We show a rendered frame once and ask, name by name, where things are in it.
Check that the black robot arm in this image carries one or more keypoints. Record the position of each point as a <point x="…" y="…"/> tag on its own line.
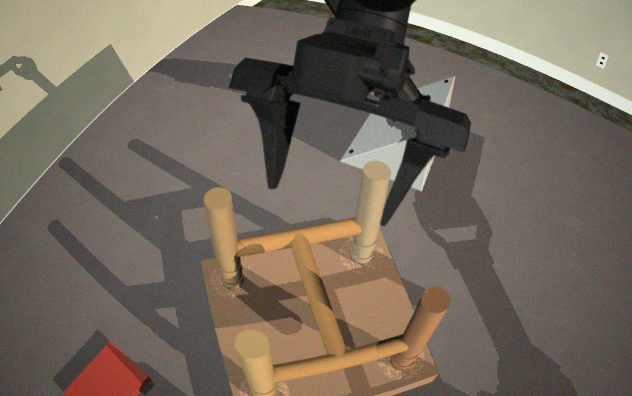
<point x="351" y="67"/>

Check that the tan wooden stool leg frame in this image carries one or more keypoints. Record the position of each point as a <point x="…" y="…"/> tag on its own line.
<point x="253" y="347"/>

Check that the tan wooden stool seat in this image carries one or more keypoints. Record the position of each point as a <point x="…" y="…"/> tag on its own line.
<point x="369" y="302"/>

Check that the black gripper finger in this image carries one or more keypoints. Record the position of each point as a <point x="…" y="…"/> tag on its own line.
<point x="277" y="121"/>
<point x="416" y="156"/>

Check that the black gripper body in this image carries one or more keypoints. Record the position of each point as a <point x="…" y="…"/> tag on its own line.
<point x="434" y="122"/>

